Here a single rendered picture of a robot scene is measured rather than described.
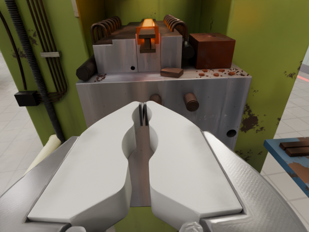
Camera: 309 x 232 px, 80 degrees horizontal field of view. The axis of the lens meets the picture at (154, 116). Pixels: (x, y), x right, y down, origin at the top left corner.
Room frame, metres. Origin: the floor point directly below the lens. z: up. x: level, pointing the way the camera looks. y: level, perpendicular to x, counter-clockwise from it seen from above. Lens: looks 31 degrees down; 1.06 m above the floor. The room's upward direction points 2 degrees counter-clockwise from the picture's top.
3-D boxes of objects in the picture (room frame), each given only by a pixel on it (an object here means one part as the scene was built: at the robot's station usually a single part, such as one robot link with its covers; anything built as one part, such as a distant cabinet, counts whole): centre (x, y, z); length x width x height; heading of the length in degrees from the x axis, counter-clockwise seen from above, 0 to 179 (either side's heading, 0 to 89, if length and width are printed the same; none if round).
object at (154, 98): (0.36, 0.00, 0.87); 0.04 x 0.03 x 0.03; 0
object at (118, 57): (0.65, 0.03, 0.96); 0.42 x 0.20 x 0.09; 0
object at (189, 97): (0.36, -0.08, 0.87); 0.04 x 0.03 x 0.03; 0
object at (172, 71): (0.41, -0.04, 0.92); 0.04 x 0.03 x 0.01; 61
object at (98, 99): (0.66, -0.02, 0.69); 0.56 x 0.38 x 0.45; 0
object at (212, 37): (0.50, -0.15, 0.95); 0.12 x 0.09 x 0.07; 0
